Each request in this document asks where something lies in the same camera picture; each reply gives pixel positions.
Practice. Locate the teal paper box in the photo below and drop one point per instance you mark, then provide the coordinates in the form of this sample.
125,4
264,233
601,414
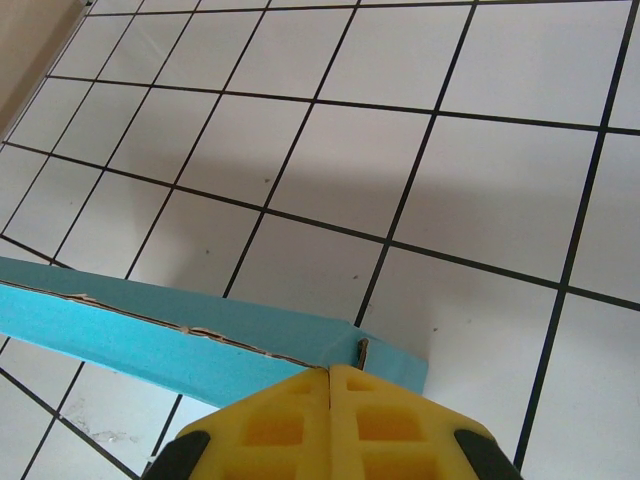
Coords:
150,325

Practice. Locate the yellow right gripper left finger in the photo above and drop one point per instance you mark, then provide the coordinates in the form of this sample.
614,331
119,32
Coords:
280,440

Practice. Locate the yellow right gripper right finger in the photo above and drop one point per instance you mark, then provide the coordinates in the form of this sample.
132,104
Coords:
390,440

